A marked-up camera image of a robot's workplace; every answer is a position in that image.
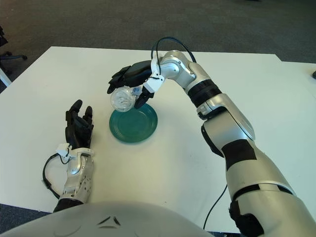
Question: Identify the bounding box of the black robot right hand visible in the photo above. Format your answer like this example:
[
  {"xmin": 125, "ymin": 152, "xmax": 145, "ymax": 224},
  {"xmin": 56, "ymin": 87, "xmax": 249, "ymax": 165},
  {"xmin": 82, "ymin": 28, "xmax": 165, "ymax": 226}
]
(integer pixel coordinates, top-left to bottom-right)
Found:
[{"xmin": 106, "ymin": 60, "xmax": 158, "ymax": 109}]

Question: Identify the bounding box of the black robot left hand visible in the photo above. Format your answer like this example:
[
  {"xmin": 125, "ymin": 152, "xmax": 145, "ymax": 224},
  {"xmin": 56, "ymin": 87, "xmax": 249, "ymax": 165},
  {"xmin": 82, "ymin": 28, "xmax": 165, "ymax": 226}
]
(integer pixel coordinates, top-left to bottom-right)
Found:
[{"xmin": 64, "ymin": 99, "xmax": 95, "ymax": 150}]

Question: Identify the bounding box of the clear bottle with blue cap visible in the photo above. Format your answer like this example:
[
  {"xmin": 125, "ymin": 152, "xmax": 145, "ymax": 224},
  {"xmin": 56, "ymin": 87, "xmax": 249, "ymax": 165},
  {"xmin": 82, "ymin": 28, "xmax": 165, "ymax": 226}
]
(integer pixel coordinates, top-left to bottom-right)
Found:
[{"xmin": 109, "ymin": 85, "xmax": 144, "ymax": 113}]

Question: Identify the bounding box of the green round plate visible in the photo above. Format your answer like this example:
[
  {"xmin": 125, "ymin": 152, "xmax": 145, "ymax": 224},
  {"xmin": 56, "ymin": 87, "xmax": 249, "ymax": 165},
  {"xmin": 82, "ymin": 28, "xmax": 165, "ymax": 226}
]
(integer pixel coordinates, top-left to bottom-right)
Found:
[{"xmin": 109, "ymin": 102, "xmax": 158, "ymax": 145}]

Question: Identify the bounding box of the white right wrist connector box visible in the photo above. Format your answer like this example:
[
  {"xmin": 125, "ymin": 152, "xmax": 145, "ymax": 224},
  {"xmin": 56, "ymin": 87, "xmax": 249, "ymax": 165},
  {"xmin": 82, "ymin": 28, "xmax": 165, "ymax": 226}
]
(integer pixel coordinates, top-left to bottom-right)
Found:
[{"xmin": 143, "ymin": 73, "xmax": 165, "ymax": 93}]

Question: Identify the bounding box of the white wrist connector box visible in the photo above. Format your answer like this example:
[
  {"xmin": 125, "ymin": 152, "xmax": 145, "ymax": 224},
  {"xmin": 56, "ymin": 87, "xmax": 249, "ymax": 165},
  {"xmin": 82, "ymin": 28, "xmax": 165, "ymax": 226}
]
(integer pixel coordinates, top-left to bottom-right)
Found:
[
  {"xmin": 56, "ymin": 143, "xmax": 73, "ymax": 158},
  {"xmin": 143, "ymin": 73, "xmax": 165, "ymax": 93}
]

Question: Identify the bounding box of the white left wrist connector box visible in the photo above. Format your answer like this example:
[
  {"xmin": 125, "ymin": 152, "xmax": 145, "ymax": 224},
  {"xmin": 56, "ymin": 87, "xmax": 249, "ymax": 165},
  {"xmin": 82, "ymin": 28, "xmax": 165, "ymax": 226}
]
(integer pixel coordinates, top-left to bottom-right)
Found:
[{"xmin": 56, "ymin": 143, "xmax": 73, "ymax": 158}]

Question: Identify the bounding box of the grey robot torso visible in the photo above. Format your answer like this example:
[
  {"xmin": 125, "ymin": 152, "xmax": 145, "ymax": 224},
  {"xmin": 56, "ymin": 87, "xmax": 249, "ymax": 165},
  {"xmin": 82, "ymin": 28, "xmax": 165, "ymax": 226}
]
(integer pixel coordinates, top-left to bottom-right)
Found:
[{"xmin": 0, "ymin": 201, "xmax": 210, "ymax": 237}]

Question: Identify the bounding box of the black office chair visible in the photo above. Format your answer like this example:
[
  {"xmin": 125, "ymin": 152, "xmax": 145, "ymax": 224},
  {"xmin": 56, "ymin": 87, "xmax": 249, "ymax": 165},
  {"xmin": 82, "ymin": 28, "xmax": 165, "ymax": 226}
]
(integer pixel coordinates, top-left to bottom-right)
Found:
[{"xmin": 0, "ymin": 24, "xmax": 28, "ymax": 75}]

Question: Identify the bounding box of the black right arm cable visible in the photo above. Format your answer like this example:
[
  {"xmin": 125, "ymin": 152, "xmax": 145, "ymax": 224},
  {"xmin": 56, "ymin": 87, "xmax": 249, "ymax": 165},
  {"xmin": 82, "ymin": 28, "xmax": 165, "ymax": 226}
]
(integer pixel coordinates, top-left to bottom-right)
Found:
[{"xmin": 150, "ymin": 36, "xmax": 228, "ymax": 230}]

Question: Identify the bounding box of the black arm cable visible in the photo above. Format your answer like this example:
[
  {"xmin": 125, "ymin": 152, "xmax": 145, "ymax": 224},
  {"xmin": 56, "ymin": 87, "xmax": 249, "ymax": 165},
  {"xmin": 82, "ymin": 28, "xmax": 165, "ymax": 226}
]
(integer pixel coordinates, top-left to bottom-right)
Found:
[
  {"xmin": 150, "ymin": 36, "xmax": 228, "ymax": 230},
  {"xmin": 42, "ymin": 153, "xmax": 66, "ymax": 199}
]

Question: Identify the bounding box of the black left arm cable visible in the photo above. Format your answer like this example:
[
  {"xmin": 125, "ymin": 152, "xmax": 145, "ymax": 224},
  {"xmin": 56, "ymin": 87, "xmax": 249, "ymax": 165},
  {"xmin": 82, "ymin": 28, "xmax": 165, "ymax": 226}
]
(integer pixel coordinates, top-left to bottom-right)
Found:
[{"xmin": 42, "ymin": 153, "xmax": 66, "ymax": 199}]

